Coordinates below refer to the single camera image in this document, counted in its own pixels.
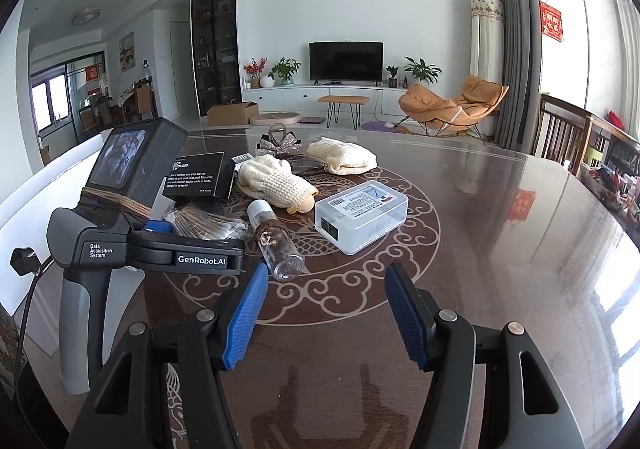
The bushy green potted plant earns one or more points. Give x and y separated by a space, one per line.
285 69

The black flat-screen television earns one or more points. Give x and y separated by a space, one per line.
345 60

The round ceiling lamp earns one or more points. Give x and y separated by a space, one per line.
86 17

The dark flat floor board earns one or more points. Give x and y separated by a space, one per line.
312 119

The small black cube device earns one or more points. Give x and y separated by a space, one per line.
24 261

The pack of cotton swabs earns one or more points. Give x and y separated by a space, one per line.
205 224

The round white vase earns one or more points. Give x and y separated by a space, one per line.
267 81

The red wall decoration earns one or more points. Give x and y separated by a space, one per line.
551 21

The covered standing air conditioner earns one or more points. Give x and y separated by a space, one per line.
487 39

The orange lounge chair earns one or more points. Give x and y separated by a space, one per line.
430 104

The cream knitted mitt yellow trim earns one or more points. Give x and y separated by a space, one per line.
270 179

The sliding glass door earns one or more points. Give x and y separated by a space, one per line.
65 94

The cluttered wooden side table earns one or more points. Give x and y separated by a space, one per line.
615 169

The dark glass display cabinet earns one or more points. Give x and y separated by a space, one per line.
215 29

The white television cabinet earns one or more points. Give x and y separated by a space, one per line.
280 96

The large leafy potted plant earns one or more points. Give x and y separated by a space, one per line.
422 70

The white sheer curtain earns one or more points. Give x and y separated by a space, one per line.
627 44

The grey curtain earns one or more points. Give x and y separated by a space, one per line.
515 54

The clear bottle with white cap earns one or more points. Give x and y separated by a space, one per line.
272 244

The wooden dining chair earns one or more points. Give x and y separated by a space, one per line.
145 101

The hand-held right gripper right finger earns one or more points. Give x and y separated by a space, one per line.
402 319

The white storage container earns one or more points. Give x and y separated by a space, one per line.
30 209

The small potted plant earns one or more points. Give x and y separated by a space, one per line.
392 76

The dark wooden chair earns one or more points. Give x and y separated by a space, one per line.
555 129

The clear plastic box with label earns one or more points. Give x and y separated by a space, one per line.
360 209

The red flowers in vase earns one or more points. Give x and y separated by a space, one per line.
255 69

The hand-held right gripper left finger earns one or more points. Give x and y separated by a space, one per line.
245 319

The silver rhinestone bow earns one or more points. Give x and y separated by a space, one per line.
280 145

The brown cardboard box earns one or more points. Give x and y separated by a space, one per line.
230 114

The round beige pet bed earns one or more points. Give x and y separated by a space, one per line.
275 118

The purple floor mat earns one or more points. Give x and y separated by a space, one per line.
377 125

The black printed cardboard box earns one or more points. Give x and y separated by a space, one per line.
195 174

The framed wall painting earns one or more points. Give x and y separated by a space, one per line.
127 51

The clear hair clip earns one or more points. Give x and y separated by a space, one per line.
272 129

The orange-topped bench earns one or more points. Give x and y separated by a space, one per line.
342 99

